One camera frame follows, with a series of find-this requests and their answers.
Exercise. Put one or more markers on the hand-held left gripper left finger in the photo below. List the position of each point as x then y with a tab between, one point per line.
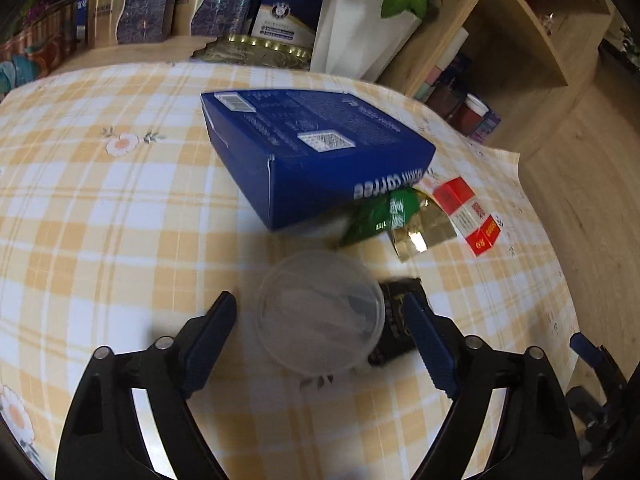
207	345

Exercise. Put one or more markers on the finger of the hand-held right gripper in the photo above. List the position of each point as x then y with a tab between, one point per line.
590	350

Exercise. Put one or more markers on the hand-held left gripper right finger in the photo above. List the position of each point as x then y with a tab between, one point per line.
432	345

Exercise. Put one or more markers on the clear round plastic lid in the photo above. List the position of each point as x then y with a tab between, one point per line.
310	320

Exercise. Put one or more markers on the black foil packet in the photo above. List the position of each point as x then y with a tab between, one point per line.
395	325

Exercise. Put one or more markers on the gold foil wrapper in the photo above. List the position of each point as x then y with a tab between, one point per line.
425	234

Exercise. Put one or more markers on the red and white small box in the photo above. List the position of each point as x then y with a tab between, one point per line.
465	212

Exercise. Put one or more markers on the green foil packet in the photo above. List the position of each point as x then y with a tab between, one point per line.
385	210

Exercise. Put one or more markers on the yellow checkered tablecloth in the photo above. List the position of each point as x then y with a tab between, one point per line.
125	210

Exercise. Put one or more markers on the dark blue cardboard box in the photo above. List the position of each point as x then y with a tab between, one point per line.
300	160

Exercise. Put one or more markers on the purple jar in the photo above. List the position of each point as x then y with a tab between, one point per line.
487	125

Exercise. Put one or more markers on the maroon jar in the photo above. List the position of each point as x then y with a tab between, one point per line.
472	112

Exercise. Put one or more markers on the white roll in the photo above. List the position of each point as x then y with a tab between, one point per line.
450	55

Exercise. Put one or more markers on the gold ornate tray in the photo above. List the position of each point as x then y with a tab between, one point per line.
255	50

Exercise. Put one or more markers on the white angular vase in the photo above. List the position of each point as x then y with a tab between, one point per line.
355	35

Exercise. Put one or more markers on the wooden shelf unit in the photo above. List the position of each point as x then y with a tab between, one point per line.
525	25

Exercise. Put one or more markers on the red and teal patterned box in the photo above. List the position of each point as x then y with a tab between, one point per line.
30	55

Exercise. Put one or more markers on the dark blue patterned gift box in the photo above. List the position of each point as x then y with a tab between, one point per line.
225	2
145	10

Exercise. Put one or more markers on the blue and white gift box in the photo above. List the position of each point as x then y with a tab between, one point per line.
287	5

